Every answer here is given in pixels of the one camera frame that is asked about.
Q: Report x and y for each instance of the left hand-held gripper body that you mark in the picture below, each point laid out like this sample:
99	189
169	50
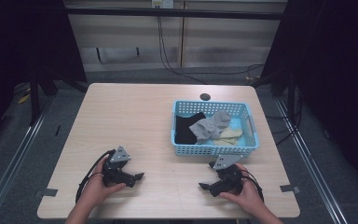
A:
118	176

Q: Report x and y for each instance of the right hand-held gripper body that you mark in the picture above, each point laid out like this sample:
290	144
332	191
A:
228	180

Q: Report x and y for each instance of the person's left hand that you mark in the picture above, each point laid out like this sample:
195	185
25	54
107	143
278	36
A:
97	189

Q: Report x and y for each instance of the person's right hand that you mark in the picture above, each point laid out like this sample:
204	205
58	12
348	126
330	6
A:
248	197

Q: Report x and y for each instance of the blue plastic basket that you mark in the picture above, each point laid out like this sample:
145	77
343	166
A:
213	150

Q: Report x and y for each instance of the cream sock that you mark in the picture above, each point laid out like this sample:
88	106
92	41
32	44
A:
230	135

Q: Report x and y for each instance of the grey sock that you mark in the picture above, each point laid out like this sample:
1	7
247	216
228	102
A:
209	126

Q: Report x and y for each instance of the black sock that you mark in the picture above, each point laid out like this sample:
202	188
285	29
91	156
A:
185	130

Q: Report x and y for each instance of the grey tape strip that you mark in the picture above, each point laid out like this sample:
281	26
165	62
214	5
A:
48	192
289	188

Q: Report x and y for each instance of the black round table grommet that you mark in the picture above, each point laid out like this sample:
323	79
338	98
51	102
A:
205	96

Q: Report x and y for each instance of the small black floor tape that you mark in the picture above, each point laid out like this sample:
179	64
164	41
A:
57	130

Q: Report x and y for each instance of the black metal stand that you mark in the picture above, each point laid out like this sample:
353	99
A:
34	99

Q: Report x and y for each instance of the yellow floor tag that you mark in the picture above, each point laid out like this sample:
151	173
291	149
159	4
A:
24	99

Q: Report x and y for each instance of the black curtain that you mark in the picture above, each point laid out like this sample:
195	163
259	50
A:
18	46
338	77

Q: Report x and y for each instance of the metal floor rail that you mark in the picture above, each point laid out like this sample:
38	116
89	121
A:
310	168
15	161

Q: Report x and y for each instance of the black horizontal frame bar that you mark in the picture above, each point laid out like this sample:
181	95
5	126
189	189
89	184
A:
174	13

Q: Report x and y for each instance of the white wall outlet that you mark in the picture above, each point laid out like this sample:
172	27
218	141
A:
162	3

